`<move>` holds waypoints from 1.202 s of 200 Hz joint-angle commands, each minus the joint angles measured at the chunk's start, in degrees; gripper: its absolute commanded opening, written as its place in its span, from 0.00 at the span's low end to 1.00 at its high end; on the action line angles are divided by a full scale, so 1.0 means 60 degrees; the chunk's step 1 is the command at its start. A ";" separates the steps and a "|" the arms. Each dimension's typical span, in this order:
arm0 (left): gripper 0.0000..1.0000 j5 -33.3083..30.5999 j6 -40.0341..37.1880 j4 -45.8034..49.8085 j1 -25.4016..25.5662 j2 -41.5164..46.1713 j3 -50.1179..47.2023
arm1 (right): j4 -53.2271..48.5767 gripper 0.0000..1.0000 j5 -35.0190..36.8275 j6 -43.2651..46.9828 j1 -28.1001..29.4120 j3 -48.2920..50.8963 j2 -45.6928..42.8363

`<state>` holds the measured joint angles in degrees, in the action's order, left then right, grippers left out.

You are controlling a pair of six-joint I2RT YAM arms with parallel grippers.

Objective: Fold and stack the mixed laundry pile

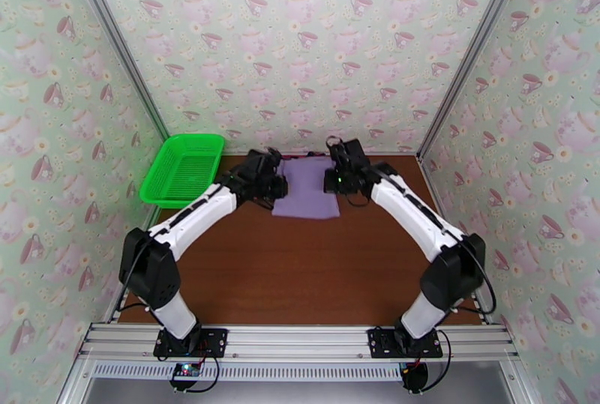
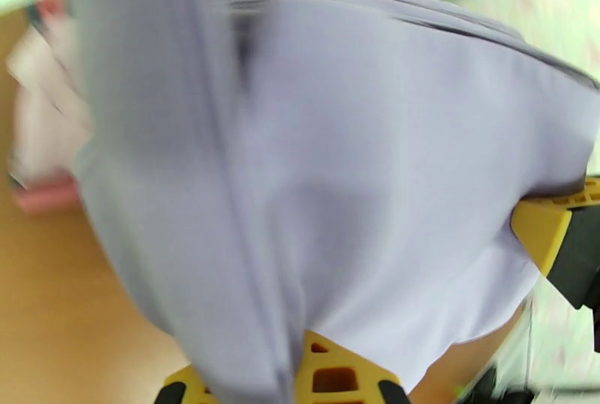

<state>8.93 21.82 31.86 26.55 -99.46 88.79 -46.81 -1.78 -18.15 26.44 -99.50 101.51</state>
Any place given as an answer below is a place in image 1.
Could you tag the lavender purple cloth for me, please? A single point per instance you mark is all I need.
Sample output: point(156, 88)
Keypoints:
point(304, 192)

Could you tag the red printed tank top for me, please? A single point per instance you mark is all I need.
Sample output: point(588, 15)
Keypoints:
point(300, 155)

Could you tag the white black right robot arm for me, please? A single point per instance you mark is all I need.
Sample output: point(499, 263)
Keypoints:
point(408, 206)

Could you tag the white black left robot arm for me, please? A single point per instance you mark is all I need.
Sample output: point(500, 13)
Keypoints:
point(197, 215)

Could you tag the green plastic laundry basket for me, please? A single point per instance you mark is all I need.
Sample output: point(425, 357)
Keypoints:
point(180, 173)

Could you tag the controller board with green light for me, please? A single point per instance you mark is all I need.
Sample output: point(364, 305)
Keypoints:
point(186, 372)

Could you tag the controller board with orange connector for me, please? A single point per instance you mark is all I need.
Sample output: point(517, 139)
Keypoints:
point(415, 377)

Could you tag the aluminium table side rail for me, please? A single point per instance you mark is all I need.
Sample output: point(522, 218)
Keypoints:
point(440, 201)
point(117, 309)

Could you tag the aluminium front frame rail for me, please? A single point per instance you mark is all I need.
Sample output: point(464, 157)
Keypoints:
point(300, 339)

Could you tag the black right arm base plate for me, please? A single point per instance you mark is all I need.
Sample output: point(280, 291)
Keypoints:
point(382, 342)

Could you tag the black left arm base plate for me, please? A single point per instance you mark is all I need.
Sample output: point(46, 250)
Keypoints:
point(213, 342)

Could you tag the aluminium corner post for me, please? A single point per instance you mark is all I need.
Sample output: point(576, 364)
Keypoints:
point(473, 42)
point(117, 42)

